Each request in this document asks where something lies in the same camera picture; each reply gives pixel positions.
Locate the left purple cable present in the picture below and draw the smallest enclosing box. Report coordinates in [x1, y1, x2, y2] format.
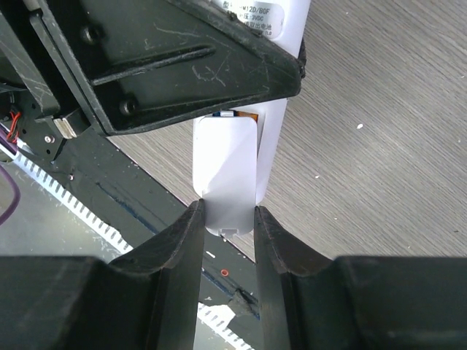
[0, 123, 21, 225]

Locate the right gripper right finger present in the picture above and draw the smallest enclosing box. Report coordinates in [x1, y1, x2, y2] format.
[254, 206, 466, 349]

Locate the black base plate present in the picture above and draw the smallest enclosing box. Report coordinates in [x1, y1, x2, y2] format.
[54, 127, 263, 329]

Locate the blue battery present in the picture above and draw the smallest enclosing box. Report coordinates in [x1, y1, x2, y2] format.
[212, 110, 235, 117]

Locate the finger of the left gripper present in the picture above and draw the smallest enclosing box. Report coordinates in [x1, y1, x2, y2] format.
[298, 39, 306, 79]
[30, 1, 301, 136]

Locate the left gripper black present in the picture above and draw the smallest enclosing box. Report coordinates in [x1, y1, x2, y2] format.
[1, 1, 91, 164]

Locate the white remote control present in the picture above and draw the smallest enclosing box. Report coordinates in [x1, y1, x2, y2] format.
[214, 1, 310, 203]

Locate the slotted cable duct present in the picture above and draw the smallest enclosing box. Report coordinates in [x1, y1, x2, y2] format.
[0, 141, 256, 350]

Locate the white battery cover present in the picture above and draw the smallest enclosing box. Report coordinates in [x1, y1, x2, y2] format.
[193, 116, 258, 238]

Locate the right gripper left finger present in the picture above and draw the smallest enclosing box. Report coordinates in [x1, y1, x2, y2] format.
[1, 200, 205, 349]

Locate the orange battery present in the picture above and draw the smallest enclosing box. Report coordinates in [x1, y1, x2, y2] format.
[233, 110, 258, 122]

